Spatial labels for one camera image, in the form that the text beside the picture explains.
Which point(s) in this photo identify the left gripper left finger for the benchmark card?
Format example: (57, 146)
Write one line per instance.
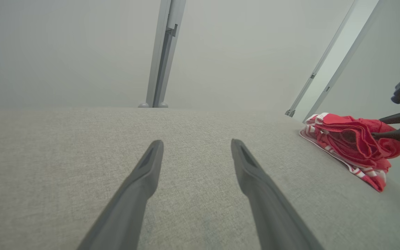
(130, 201)

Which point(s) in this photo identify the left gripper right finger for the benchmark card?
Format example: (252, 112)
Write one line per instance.
(269, 208)

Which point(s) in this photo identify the red Bulls 23 jersey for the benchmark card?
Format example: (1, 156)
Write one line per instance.
(346, 163)

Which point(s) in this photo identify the grey slanted frame bar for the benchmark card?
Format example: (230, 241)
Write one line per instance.
(342, 66)
(319, 62)

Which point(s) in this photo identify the grey partition post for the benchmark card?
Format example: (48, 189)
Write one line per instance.
(163, 52)

